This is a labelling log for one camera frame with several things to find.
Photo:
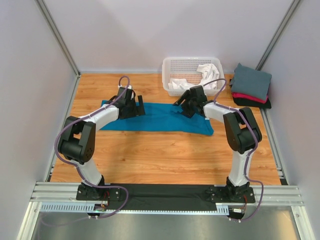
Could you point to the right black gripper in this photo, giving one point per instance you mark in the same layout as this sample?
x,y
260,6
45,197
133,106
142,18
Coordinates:
x,y
185,111

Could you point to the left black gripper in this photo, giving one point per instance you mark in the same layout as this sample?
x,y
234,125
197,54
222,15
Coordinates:
x,y
141,111

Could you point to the blue t shirt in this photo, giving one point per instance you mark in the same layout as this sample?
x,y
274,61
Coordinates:
x,y
162,117

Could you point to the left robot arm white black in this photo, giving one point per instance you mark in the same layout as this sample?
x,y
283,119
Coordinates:
x,y
75,144

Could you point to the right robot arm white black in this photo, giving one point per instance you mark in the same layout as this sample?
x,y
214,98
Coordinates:
x,y
243,135

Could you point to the white plastic basket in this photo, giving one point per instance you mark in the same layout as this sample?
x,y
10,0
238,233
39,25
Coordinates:
x,y
179,65

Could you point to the white t shirt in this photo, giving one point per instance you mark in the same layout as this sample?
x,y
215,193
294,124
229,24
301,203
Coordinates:
x,y
205,75

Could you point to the pink folded t shirt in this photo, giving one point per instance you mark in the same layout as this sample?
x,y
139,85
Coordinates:
x,y
249,97

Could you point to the black folded t shirt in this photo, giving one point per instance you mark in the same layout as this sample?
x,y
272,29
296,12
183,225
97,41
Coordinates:
x,y
251,103

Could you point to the grey folded t shirt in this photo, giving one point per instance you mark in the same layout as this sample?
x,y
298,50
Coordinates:
x,y
250,82

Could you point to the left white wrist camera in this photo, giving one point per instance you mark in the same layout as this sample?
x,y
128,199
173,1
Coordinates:
x,y
125,87

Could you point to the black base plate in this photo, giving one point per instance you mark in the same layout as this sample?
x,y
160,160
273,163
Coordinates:
x,y
166,197

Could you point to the left aluminium frame post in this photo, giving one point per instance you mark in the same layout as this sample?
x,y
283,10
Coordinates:
x,y
57,35

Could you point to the aluminium frame post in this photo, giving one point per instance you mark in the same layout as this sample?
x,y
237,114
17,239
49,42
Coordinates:
x,y
293,7
57,35

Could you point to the right aluminium frame post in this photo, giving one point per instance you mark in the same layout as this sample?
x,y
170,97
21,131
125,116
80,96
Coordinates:
x,y
293,7

